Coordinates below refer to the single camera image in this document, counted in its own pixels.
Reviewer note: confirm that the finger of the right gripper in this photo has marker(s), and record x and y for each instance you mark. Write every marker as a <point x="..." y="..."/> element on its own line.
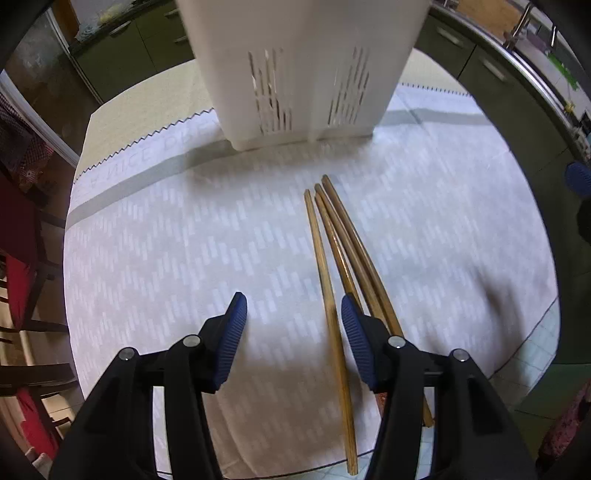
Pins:
<point x="578" y="179"/>

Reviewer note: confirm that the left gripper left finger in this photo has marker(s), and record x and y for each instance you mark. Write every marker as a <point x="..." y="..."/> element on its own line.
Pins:
<point x="140" y="395"/>

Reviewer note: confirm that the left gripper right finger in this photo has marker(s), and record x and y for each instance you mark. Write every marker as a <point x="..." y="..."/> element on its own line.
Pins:
<point x="475" y="436"/>

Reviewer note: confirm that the wooden chopstick five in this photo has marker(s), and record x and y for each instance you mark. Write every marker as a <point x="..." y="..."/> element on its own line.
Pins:
<point x="353" y="330"/>

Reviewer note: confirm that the wooden chopstick four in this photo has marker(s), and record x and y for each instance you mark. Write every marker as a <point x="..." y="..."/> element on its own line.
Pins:
<point x="335" y="340"/>

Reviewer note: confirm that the wooden chopstick seven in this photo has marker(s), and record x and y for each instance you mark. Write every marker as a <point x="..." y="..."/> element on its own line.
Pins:
<point x="379" y="298"/>

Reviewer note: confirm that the wooden chopstick six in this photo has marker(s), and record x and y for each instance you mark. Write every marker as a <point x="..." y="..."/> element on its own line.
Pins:
<point x="350" y="272"/>

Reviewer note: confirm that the steel kitchen faucet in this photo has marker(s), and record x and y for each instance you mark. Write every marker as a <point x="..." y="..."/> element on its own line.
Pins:
<point x="511" y="38"/>

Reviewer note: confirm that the red cushioned wooden chair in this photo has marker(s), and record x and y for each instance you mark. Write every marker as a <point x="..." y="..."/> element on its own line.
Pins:
<point x="27" y="269"/>

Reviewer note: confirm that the white patterned tablecloth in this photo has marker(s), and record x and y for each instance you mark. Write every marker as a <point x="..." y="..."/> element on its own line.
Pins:
<point x="162" y="234"/>

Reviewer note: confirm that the checkered hanging apron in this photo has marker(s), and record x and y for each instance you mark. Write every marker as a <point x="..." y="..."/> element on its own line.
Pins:
<point x="24" y="154"/>

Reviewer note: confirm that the white plastic utensil holder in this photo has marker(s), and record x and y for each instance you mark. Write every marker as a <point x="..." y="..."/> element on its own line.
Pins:
<point x="289" y="71"/>

